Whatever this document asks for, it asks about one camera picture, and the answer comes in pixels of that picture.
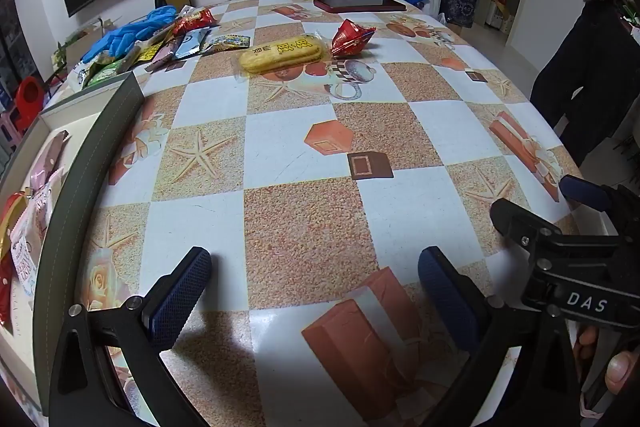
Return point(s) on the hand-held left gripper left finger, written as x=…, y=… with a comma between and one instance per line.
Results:
x=182, y=297

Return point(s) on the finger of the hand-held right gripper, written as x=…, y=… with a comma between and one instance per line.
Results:
x=515, y=219
x=582, y=194

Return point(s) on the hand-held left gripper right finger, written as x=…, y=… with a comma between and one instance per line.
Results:
x=450, y=302

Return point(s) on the white pink biscuit packet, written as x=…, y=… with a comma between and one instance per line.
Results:
x=30, y=252
x=47, y=186

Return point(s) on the grey cardboard box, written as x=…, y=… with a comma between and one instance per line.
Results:
x=90, y=167

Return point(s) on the pink snack packet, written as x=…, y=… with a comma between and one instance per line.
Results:
x=50, y=152

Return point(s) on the person's right hand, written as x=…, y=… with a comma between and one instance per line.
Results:
x=617, y=372

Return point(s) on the red barcode snack packet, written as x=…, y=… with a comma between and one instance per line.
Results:
x=4, y=292

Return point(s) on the long red snack packet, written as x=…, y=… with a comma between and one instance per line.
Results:
x=9, y=227

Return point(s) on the white red cardboard box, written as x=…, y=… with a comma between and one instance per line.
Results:
x=500, y=4

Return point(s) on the dark patterned shopping bag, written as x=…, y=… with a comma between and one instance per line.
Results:
x=461, y=4

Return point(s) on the green snack packet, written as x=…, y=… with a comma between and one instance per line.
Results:
x=105, y=73

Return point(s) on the pink plastic stool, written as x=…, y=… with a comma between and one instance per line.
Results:
x=7, y=129

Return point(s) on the crumpled red snack packet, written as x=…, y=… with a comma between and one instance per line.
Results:
x=352, y=38

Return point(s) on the white snack packet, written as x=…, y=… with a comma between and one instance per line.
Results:
x=82, y=74

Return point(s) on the small pink brown packet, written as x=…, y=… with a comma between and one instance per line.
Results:
x=165, y=52

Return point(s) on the yellow black print packet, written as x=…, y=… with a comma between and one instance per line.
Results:
x=147, y=53

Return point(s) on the red plastic stool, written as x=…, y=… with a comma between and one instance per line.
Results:
x=29, y=99

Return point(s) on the light blue snack packet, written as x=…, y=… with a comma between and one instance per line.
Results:
x=192, y=44

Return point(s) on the multicoloured dotted snack packet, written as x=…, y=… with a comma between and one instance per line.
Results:
x=227, y=42

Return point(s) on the yellow egg roll packet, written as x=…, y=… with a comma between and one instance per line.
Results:
x=282, y=54

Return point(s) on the blue rubber glove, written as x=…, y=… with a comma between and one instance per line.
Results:
x=152, y=19
x=107, y=44

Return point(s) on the red chips packet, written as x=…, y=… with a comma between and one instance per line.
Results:
x=195, y=21

